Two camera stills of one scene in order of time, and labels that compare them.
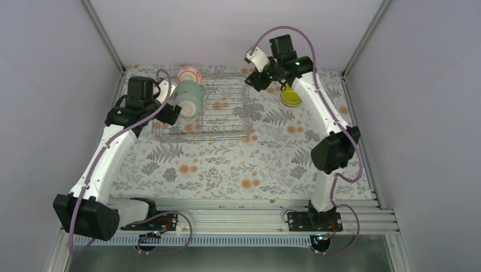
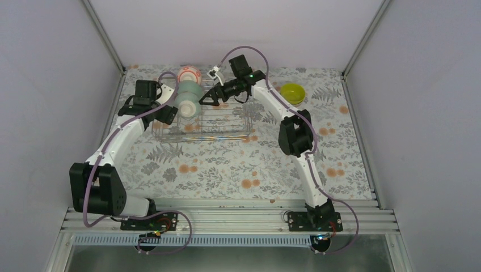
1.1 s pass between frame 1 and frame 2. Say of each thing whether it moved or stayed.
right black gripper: moved
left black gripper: stayed
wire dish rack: stayed
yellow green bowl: stayed
